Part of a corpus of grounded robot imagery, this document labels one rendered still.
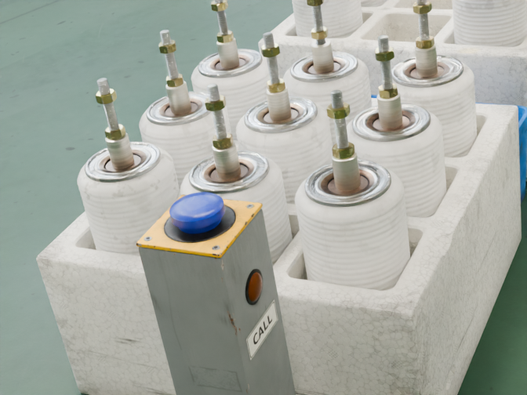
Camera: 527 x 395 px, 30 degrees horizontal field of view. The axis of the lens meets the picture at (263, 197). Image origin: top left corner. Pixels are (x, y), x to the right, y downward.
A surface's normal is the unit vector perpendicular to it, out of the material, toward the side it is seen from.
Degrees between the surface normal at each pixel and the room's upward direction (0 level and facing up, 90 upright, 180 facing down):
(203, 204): 0
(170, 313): 90
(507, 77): 90
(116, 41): 0
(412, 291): 0
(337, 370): 90
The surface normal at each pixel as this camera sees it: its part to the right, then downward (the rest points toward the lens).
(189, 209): -0.15, -0.85
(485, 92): -0.47, 0.51
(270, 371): 0.90, 0.10
